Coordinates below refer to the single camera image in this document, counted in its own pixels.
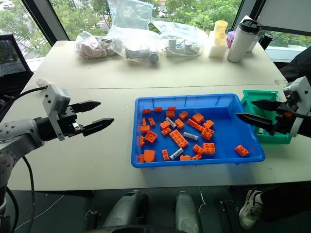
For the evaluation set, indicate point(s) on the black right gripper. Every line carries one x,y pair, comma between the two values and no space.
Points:
285,121

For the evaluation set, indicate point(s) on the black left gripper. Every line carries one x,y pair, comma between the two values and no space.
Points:
70,123

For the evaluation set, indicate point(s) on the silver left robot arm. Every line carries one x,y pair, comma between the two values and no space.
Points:
17,134

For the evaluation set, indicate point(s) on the green plastic bin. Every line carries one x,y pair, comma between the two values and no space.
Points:
247,99

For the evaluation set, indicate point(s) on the blue plastic tray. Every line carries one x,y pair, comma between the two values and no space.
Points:
226,143

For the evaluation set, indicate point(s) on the narrow orange building block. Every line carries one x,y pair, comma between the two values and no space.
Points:
141,158
165,155
143,121
141,141
151,121

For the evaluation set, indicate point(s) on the person in dark clothes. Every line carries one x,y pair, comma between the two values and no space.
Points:
298,65

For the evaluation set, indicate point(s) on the plastic bag with pink cloth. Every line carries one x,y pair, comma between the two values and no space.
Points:
91,47

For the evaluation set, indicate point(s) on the long orange plastic building brick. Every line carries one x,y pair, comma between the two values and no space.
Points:
195,125

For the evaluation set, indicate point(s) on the orange smooth-sided toy brick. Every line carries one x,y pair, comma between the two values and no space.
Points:
149,156

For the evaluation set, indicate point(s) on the black bottle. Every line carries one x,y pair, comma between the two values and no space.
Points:
266,40

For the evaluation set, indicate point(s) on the white tumbler with black lid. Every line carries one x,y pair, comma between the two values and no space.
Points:
240,43

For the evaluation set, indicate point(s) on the orange 2x4 toy brick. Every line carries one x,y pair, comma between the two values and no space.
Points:
178,138

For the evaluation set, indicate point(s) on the yellow plastic cup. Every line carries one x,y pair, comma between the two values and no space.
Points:
220,31

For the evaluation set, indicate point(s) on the large clear zip bag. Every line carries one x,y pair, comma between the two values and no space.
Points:
131,29

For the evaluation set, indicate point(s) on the black mesh office chair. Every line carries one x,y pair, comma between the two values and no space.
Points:
11,65

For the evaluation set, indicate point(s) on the white sneaker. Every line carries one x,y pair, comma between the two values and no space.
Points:
250,208

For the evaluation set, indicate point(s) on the grey rounded robot leg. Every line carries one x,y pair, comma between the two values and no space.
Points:
187,211
126,208

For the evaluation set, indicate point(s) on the white power strip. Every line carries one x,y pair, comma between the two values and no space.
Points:
184,48

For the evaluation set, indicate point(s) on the clear bag with power strip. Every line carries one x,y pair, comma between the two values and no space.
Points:
184,31

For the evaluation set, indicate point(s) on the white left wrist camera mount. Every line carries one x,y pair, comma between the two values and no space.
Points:
54,102

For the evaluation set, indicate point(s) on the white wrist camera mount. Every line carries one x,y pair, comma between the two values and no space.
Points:
54,102
301,92

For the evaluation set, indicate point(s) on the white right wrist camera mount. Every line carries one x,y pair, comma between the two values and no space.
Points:
301,92

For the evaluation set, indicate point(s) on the black window frame post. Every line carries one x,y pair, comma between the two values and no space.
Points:
247,12
46,19

